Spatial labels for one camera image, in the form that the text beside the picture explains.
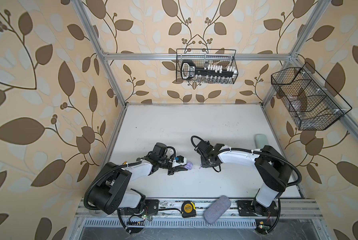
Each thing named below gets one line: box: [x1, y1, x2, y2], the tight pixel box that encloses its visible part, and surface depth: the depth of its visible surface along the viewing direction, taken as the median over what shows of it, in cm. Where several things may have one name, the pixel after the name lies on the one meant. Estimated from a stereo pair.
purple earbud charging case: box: [184, 161, 194, 171], surface depth 82 cm
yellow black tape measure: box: [181, 200, 197, 218], surface depth 73 cm
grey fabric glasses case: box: [203, 195, 232, 225], surface depth 72 cm
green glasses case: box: [254, 133, 270, 149], surface depth 99 cm
